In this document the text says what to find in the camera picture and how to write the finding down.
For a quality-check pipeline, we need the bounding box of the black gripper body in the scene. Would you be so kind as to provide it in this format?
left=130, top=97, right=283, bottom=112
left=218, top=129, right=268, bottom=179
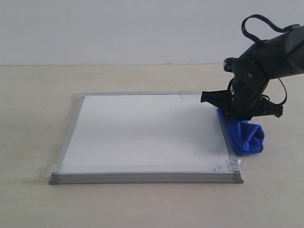
left=223, top=43, right=269, bottom=120

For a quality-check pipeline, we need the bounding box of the blue cloth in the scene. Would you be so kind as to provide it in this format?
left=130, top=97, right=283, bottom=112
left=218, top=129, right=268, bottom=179
left=217, top=108, right=265, bottom=156

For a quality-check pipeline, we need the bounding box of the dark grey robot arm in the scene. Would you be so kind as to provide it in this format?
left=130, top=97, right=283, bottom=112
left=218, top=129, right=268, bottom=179
left=200, top=26, right=304, bottom=121

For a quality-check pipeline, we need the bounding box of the clear tape back right corner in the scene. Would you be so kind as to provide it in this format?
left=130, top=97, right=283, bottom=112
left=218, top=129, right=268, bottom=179
left=179, top=91, right=201, bottom=102

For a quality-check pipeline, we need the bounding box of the clear tape front right corner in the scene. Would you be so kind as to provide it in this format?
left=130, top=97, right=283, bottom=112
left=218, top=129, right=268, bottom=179
left=213, top=159, right=244, bottom=173

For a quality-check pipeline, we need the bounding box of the clear tape front left corner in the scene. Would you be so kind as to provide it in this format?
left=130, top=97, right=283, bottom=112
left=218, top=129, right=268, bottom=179
left=38, top=163, right=64, bottom=178

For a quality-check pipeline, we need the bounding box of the black braided cable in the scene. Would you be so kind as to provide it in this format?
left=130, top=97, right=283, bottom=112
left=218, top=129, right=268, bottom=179
left=241, top=14, right=300, bottom=105

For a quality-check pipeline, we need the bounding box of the white whiteboard with aluminium frame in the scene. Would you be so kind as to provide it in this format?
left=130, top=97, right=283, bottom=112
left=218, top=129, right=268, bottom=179
left=49, top=91, right=243, bottom=185

